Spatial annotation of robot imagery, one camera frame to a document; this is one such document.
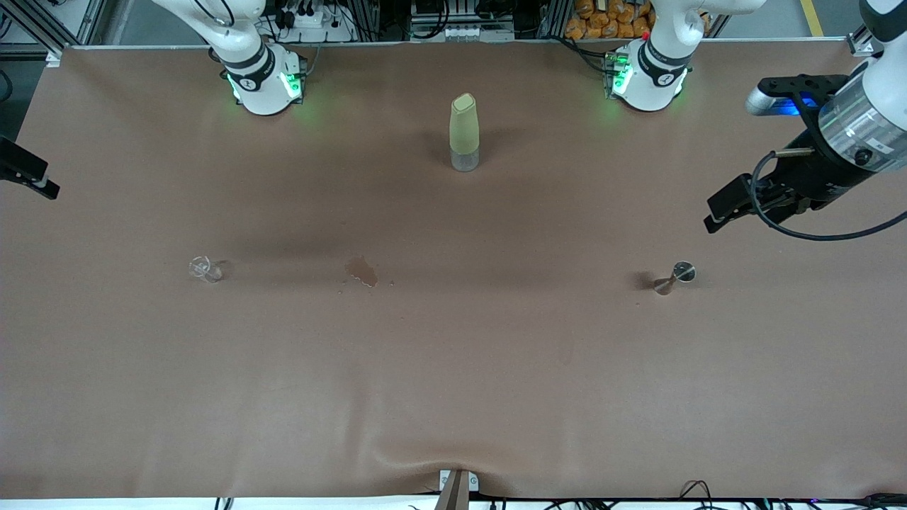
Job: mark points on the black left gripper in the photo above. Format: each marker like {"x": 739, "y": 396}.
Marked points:
{"x": 808, "y": 174}

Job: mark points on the steel double jigger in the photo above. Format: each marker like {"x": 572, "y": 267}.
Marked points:
{"x": 684, "y": 271}

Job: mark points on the clear glass measuring cup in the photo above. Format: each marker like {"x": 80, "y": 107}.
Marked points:
{"x": 209, "y": 271}

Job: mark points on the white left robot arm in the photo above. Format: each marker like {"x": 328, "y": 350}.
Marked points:
{"x": 652, "y": 85}

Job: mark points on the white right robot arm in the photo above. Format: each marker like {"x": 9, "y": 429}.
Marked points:
{"x": 262, "y": 92}

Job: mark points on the orange snack bag pile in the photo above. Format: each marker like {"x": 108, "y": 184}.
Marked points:
{"x": 602, "y": 21}

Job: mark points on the olive green bottle clear base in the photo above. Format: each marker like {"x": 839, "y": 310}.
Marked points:
{"x": 464, "y": 131}

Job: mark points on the white terminal strip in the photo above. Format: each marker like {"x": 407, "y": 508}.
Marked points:
{"x": 478, "y": 32}

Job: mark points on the white power strip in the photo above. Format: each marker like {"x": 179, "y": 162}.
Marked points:
{"x": 312, "y": 21}

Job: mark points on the brown table mat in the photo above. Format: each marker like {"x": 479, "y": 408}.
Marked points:
{"x": 453, "y": 368}

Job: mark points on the brown liquid spill stain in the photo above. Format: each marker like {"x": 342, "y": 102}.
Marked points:
{"x": 361, "y": 270}

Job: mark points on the aluminium frame rail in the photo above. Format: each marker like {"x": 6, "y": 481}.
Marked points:
{"x": 49, "y": 28}

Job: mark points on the metal clamp bracket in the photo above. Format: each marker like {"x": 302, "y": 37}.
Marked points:
{"x": 444, "y": 482}

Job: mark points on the brown camera pole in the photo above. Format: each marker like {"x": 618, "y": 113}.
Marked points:
{"x": 455, "y": 496}

